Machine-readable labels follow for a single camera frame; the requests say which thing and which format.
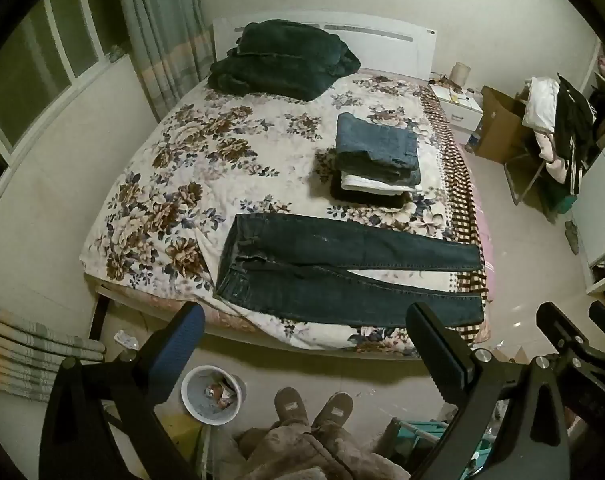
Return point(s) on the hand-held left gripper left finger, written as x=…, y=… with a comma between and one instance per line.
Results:
x=182, y=345

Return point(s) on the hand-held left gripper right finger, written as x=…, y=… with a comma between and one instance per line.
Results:
x=435, y=355

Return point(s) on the dark blue jeans pants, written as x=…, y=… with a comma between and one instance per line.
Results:
x=307, y=260

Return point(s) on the folded white pants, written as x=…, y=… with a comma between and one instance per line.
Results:
x=367, y=185

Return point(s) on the crumpled plastic wrapper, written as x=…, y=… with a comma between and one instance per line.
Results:
x=127, y=340

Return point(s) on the white trash bin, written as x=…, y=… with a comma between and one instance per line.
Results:
x=195, y=400

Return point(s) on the green plastic crate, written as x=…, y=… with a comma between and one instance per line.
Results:
x=422, y=435

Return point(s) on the grey shoe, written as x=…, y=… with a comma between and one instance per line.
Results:
x=572, y=237

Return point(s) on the brown slipper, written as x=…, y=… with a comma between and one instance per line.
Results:
x=335, y=410
x=291, y=407

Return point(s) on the white cabinet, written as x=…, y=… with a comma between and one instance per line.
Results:
x=599, y=200

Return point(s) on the striped green cloth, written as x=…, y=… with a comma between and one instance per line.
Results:
x=22, y=350

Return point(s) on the metal chair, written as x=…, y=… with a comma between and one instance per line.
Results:
x=527, y=175

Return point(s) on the person's brown slippers and legs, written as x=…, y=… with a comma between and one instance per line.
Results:
x=307, y=455

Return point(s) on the brown checkered blanket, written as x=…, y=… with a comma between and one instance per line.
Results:
x=462, y=185

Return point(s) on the pink garment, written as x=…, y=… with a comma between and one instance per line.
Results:
x=552, y=155

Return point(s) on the folded grey-blue jeans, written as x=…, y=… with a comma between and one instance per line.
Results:
x=407, y=176

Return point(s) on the floral bedspread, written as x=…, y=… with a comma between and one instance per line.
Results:
x=182, y=160

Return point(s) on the cardboard box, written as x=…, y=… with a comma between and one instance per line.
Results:
x=499, y=125

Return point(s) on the folded blue jeans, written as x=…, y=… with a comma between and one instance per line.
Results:
x=375, y=140

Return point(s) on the white garment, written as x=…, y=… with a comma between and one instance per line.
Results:
x=542, y=102

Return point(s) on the white nightstand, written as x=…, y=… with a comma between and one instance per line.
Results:
x=457, y=110

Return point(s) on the beige cylinder lamp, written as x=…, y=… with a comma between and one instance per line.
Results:
x=461, y=74

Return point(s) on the dark green fleece blanket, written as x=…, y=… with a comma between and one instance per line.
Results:
x=282, y=55

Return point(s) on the white headboard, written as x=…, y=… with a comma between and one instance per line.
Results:
x=382, y=50

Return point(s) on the green striped curtain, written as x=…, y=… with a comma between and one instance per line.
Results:
x=167, y=35

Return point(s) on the window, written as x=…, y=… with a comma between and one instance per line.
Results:
x=32, y=60

